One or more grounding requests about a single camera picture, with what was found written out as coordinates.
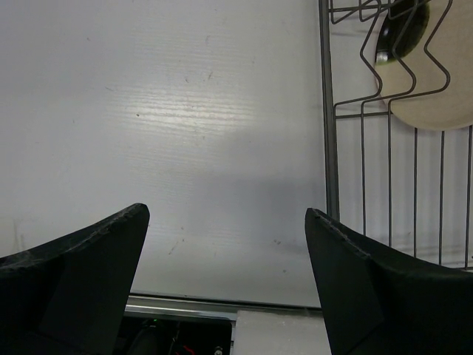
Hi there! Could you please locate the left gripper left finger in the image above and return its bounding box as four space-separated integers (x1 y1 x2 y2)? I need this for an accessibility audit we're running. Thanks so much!
1 203 150 354

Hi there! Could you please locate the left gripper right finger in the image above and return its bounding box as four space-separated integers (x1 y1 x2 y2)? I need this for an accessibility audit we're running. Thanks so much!
304 209 472 354

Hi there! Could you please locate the cream plate dark centre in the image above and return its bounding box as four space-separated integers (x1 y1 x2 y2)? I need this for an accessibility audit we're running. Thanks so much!
375 1 472 131

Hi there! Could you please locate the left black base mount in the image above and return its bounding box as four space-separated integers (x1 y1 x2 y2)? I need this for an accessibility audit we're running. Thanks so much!
112 294 238 354

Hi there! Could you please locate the grey wire dish rack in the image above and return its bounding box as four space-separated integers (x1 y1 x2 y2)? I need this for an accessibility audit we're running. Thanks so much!
319 1 472 271

